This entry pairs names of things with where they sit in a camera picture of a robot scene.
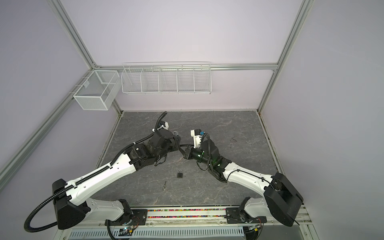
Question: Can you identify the white slotted cable duct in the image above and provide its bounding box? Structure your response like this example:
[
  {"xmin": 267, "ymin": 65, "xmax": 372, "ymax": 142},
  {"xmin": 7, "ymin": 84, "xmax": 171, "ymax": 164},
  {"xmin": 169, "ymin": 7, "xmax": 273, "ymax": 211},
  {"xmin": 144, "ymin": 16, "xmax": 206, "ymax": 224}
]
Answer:
[{"xmin": 68, "ymin": 226, "xmax": 245, "ymax": 240}]

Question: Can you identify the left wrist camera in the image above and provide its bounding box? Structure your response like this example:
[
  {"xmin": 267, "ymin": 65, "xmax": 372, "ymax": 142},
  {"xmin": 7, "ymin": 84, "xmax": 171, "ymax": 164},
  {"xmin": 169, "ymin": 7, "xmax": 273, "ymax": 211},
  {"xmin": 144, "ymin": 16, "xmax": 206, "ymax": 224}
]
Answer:
[{"xmin": 157, "ymin": 121, "xmax": 169, "ymax": 130}]

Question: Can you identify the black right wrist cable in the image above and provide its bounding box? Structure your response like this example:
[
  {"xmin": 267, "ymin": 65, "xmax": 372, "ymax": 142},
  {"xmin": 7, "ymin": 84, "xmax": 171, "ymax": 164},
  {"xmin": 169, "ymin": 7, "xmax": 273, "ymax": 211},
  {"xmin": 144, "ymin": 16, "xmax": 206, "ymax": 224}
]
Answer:
[{"xmin": 196, "ymin": 133, "xmax": 280, "ymax": 188}]

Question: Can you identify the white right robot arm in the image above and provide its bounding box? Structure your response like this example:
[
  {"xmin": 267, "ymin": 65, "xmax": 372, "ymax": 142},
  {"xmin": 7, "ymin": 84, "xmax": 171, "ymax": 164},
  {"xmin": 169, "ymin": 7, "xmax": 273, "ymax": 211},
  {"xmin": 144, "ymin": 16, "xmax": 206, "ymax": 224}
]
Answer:
[{"xmin": 180, "ymin": 140, "xmax": 304, "ymax": 227}]

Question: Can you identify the white wire shelf basket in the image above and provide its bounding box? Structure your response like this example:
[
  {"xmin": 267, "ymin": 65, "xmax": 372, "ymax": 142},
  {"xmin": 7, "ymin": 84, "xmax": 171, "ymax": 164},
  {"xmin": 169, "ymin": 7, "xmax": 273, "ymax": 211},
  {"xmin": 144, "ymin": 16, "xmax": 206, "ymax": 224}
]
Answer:
[{"xmin": 121, "ymin": 62, "xmax": 212, "ymax": 95}]

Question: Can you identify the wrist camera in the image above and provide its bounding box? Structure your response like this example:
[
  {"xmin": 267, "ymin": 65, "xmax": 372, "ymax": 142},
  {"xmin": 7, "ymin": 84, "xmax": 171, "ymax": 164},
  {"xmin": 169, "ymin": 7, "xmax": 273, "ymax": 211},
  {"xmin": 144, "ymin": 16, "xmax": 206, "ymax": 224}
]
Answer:
[
  {"xmin": 191, "ymin": 129, "xmax": 204, "ymax": 149},
  {"xmin": 157, "ymin": 121, "xmax": 169, "ymax": 130}
]

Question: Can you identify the white mesh box basket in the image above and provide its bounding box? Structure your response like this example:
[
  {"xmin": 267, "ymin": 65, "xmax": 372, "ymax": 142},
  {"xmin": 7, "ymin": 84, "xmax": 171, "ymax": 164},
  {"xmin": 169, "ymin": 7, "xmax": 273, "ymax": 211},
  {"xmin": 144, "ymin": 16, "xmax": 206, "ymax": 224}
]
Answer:
[{"xmin": 74, "ymin": 70, "xmax": 121, "ymax": 111}]

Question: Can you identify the black corrugated left cable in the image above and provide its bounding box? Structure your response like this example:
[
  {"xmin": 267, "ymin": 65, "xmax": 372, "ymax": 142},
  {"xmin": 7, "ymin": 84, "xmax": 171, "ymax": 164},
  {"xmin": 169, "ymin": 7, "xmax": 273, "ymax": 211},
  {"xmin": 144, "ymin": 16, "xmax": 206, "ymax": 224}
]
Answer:
[{"xmin": 23, "ymin": 111, "xmax": 168, "ymax": 233}]

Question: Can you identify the small silver key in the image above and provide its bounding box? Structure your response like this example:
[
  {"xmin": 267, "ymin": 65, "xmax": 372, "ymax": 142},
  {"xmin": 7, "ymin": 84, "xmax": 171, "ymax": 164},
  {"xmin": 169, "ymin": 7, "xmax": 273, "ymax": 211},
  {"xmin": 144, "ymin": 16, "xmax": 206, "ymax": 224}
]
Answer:
[{"xmin": 162, "ymin": 181, "xmax": 167, "ymax": 191}]

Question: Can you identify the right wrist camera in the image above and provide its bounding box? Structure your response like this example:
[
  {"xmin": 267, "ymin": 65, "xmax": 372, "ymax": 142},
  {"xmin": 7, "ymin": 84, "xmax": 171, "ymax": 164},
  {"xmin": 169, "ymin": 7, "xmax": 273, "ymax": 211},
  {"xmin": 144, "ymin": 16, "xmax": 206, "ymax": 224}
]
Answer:
[{"xmin": 191, "ymin": 129, "xmax": 204, "ymax": 149}]

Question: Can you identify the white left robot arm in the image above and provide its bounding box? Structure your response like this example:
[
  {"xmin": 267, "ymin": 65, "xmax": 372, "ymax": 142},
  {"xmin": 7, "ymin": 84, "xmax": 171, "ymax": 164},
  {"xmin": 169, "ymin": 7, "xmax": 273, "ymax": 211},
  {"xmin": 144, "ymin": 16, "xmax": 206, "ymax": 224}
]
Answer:
[{"xmin": 52, "ymin": 129, "xmax": 181, "ymax": 230}]

